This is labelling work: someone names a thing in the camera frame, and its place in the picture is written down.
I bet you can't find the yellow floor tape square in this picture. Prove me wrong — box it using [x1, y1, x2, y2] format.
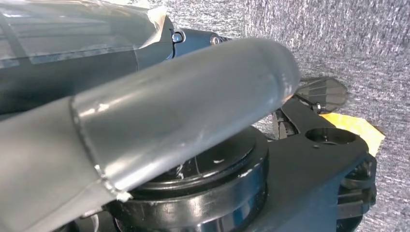
[320, 112, 387, 158]

